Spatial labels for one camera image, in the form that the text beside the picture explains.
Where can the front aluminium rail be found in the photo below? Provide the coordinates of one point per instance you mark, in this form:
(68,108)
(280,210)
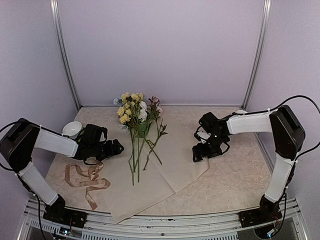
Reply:
(213,226)

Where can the yellow rose fake flower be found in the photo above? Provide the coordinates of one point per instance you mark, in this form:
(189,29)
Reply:
(128,115)

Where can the light blue mug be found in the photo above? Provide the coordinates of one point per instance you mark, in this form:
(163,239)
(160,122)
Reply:
(241,112)

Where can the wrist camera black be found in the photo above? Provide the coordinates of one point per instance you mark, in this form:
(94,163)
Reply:
(211,125)
(91,135)

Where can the right aluminium frame post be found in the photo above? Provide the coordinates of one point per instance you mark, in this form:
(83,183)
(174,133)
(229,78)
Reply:
(267,4)

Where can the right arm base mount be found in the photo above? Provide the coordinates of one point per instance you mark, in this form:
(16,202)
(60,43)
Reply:
(256,216)

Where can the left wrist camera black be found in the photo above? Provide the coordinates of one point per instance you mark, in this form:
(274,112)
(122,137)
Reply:
(91,135)

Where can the aluminium frame post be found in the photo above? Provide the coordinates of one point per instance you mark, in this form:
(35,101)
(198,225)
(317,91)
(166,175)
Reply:
(267,4)
(54,6)

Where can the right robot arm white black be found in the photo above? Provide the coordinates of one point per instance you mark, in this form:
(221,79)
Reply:
(288,137)

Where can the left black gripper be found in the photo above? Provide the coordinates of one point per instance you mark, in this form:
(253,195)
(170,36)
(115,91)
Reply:
(110,150)

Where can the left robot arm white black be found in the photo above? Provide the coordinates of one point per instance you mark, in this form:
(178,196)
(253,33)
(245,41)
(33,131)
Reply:
(23,136)

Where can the pink fake flower stem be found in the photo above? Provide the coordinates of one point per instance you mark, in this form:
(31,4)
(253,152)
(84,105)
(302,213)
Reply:
(156,117)

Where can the beige wrapping paper sheet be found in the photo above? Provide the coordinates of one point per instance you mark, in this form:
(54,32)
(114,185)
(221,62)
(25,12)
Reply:
(166,171)

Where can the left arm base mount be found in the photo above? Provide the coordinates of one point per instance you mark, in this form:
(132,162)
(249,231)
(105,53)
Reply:
(69,217)

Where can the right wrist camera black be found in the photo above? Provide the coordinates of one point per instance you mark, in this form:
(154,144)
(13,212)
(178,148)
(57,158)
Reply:
(211,125)

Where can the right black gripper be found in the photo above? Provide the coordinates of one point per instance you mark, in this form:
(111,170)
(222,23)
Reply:
(195,151)

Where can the mauve bud fake flower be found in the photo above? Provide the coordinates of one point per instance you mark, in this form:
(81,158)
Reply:
(155,100)

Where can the white rose fake flower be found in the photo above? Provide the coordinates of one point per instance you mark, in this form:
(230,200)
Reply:
(142,133)

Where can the white bowl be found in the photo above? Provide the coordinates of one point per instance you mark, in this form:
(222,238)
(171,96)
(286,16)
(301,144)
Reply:
(72,129)

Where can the blue hydrangea fake flower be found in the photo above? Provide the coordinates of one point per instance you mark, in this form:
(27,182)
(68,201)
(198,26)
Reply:
(117,101)

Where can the left aluminium frame post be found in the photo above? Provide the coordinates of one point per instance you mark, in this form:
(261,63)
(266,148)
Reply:
(54,6)

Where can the tan satin ribbon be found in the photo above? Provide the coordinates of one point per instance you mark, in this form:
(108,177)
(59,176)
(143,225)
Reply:
(92,180)

